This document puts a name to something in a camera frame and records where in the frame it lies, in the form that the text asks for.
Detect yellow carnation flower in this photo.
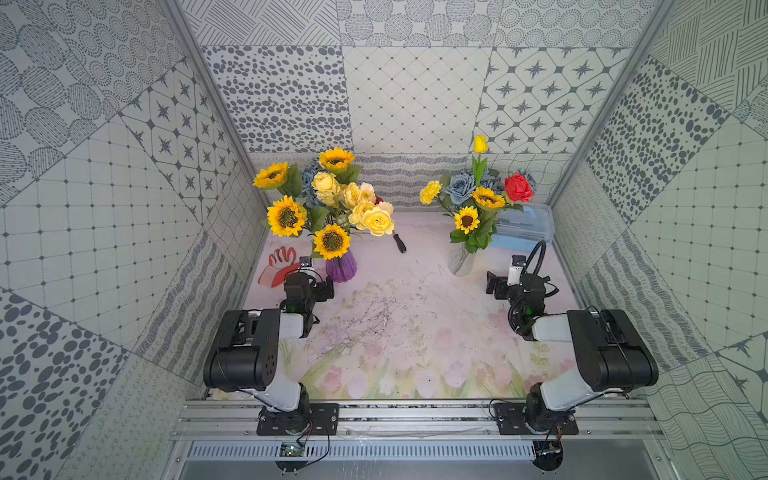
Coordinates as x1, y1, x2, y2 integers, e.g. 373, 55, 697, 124
419, 180, 455, 216

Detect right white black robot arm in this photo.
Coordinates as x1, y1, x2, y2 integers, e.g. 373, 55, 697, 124
486, 241, 659, 434

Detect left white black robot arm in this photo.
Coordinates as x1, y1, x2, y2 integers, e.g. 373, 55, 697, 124
202, 270, 335, 416

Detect purple ribbed vase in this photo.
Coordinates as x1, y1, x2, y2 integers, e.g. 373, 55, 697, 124
325, 251, 357, 283

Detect clear glass vase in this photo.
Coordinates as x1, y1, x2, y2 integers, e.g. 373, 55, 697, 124
447, 243, 474, 277

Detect left bouquet yellow flowers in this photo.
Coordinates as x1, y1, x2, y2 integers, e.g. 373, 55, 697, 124
253, 148, 396, 261

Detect red white hand-shaped tool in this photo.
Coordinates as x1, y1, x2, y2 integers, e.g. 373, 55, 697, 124
257, 246, 301, 288

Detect blue plastic storage box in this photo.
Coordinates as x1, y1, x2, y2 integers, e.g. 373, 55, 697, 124
490, 203, 555, 253

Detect red rose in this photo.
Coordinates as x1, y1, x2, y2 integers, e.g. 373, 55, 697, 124
504, 173, 535, 203

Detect blue grey roses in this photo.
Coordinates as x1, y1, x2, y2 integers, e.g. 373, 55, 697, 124
445, 169, 503, 205

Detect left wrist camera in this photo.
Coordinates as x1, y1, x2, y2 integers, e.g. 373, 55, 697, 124
299, 256, 313, 271

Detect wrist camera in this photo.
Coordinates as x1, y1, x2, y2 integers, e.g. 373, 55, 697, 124
507, 254, 527, 286
299, 256, 313, 271

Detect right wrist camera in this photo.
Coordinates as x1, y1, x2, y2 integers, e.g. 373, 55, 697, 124
507, 254, 527, 286

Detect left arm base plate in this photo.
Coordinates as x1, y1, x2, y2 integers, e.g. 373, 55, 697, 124
257, 403, 340, 436

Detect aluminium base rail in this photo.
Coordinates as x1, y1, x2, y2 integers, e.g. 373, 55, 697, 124
170, 398, 663, 440

